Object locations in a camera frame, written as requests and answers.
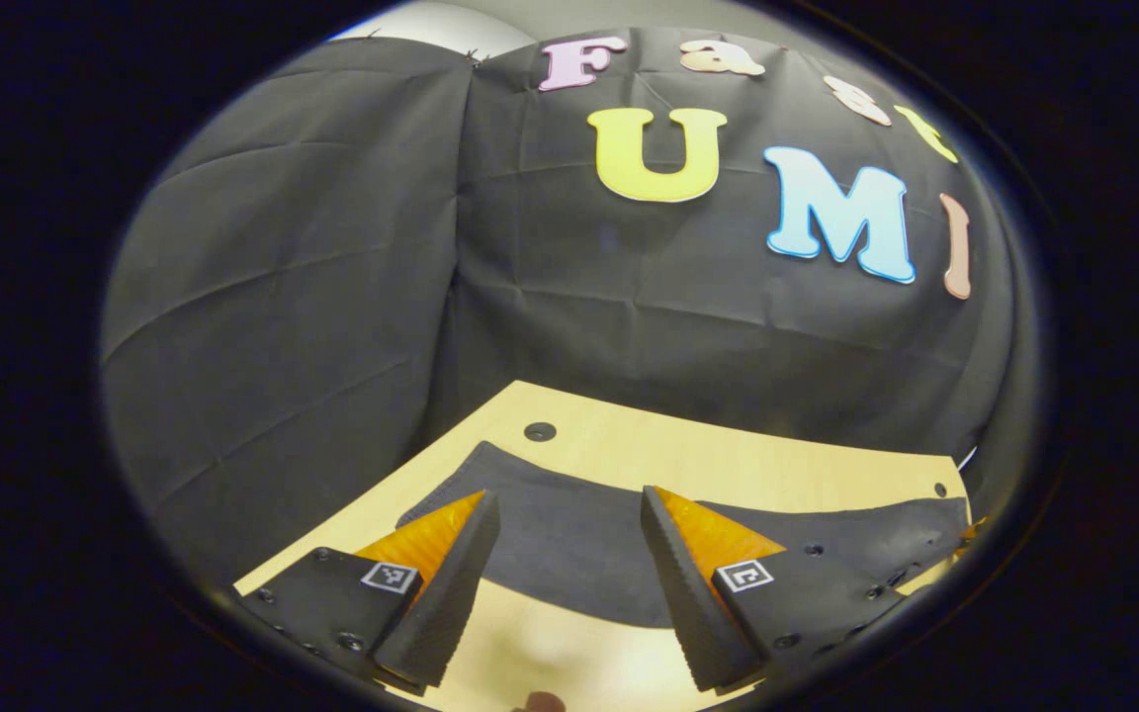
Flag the dark grey jeans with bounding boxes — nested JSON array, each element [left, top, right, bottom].
[[396, 440, 971, 629]]

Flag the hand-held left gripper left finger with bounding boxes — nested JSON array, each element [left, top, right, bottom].
[[238, 489, 502, 691]]

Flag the black backdrop cloth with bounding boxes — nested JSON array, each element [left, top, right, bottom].
[[100, 28, 1020, 584]]

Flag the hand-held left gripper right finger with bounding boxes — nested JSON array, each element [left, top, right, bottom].
[[640, 485, 926, 693]]

